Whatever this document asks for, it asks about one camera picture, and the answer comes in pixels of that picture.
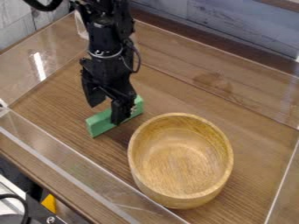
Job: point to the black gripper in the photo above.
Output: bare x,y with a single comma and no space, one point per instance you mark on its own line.
106,79

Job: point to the green rectangular block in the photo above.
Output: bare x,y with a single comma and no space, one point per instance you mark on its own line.
99,123

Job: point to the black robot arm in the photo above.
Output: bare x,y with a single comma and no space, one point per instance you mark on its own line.
110,25

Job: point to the brown wooden bowl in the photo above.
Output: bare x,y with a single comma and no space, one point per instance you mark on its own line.
180,159

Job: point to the yellow label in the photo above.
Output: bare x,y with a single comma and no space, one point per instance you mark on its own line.
50,203

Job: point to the black device with screw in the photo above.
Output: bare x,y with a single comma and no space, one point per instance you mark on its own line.
40,215

